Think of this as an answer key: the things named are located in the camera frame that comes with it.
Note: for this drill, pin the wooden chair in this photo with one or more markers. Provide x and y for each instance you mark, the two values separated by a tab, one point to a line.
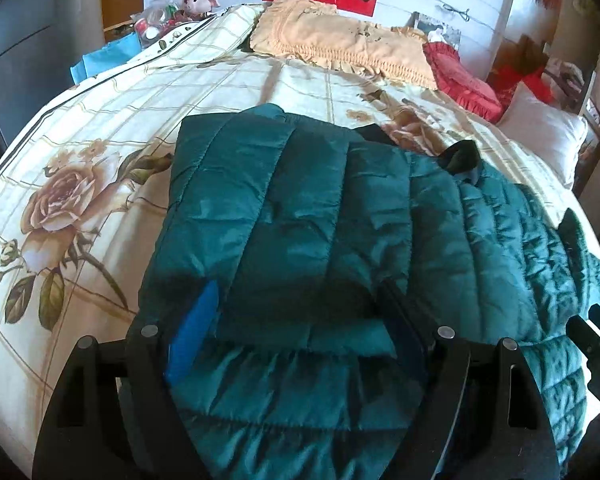
597	125

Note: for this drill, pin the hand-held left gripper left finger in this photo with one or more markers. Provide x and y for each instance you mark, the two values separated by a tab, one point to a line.
192	330

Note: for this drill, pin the floral checked bed quilt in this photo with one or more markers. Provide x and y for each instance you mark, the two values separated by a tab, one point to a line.
95	170

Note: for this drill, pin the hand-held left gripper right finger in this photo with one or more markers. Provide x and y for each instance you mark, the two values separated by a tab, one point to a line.
414	345

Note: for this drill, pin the red ruffled pillow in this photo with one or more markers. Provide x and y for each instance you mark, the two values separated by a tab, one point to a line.
462	77

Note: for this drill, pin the dark green puffer jacket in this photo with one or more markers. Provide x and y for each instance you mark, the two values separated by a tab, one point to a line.
330	260

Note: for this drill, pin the framed photo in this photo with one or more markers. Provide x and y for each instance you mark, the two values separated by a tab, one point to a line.
437	27

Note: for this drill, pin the blue bag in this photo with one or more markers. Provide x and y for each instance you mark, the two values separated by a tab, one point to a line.
107	57

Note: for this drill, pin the plush doll with red hat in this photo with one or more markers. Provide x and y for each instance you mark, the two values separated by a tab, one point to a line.
202	4

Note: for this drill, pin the white pillow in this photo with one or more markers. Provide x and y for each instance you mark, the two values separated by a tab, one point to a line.
542	132

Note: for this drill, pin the grey wardrobe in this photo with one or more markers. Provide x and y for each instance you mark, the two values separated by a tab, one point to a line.
25	40

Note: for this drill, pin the yellow fringed pillow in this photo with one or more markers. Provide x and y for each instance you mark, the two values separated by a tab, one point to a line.
340	42

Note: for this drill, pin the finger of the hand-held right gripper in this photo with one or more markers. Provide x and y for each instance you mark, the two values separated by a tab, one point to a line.
592	337

